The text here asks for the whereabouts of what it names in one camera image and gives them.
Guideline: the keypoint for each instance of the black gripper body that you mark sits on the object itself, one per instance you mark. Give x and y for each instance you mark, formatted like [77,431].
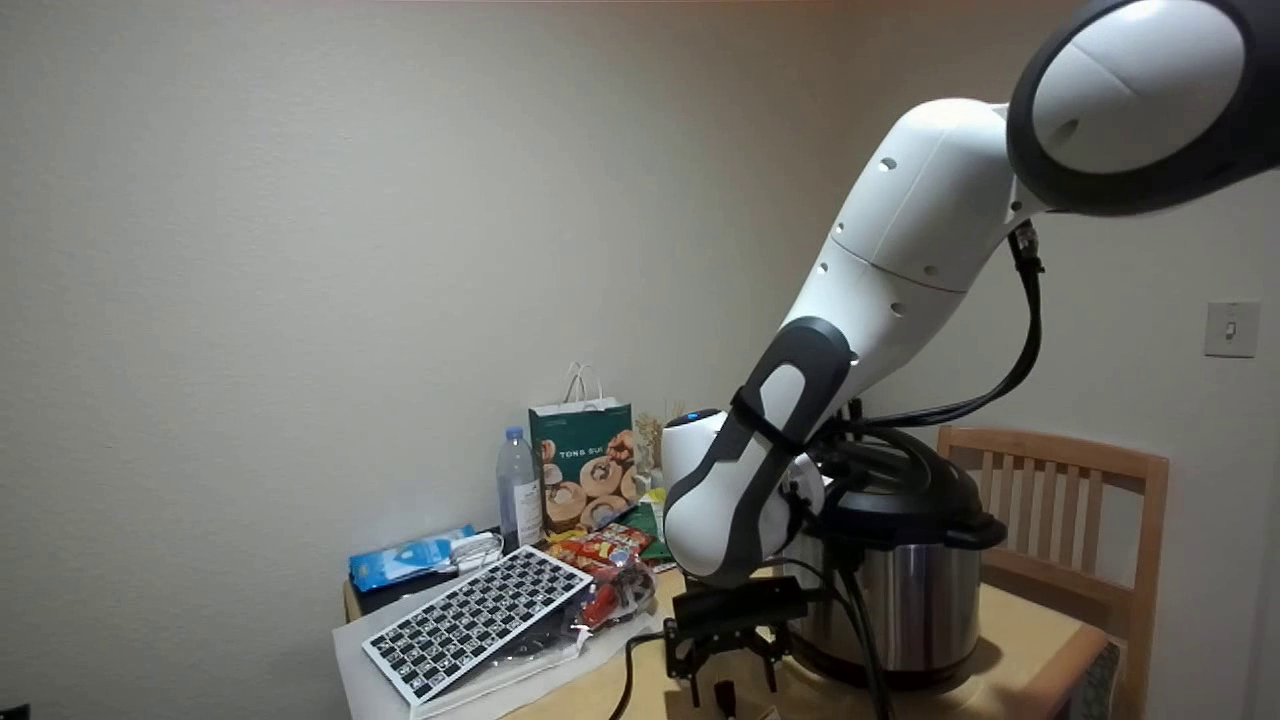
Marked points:
[742,605]

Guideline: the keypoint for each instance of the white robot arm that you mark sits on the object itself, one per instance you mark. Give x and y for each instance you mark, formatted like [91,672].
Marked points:
[922,215]

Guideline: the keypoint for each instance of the steel rice cooker black lid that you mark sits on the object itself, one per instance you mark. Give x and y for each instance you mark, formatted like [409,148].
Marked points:
[907,585]

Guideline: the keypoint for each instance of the red snack packets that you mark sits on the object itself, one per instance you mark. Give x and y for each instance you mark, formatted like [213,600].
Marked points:
[605,572]

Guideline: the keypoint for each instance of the green snack bag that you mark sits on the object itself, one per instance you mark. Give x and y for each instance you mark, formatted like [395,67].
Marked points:
[659,520]

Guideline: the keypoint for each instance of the black white checkerboard panel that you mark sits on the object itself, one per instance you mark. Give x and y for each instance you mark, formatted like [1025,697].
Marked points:
[472,622]

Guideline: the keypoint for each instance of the green printed paper bag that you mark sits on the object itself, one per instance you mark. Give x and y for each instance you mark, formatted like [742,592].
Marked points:
[582,454]

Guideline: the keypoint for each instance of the clear plastic water bottle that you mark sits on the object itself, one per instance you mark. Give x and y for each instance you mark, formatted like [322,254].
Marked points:
[516,495]

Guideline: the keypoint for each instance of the blue tissue packet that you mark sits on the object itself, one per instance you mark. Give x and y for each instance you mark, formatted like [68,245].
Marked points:
[405,560]

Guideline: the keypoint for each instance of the wooden chair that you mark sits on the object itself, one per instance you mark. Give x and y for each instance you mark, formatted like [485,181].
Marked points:
[1066,495]

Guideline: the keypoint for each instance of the white wall switch plate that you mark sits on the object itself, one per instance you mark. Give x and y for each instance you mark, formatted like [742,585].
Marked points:
[1228,330]

